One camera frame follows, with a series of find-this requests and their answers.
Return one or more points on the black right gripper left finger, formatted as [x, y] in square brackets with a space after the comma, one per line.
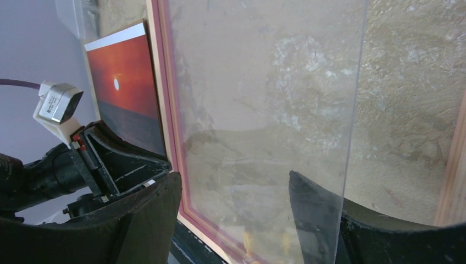
[135, 229]

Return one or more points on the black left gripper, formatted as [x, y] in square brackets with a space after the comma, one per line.
[98, 159]

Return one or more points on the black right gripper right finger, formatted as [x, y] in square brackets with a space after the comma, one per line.
[364, 240]

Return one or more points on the clear plastic organizer box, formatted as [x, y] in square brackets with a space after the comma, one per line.
[80, 17]

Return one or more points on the sunset photo print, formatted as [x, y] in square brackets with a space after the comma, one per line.
[124, 85]

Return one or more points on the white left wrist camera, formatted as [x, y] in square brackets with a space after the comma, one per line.
[56, 107]

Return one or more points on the clear glass pane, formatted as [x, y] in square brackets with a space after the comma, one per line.
[265, 93]

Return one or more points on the pink wooden picture frame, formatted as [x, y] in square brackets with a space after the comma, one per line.
[407, 150]

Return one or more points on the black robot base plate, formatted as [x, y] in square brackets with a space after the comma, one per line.
[186, 247]

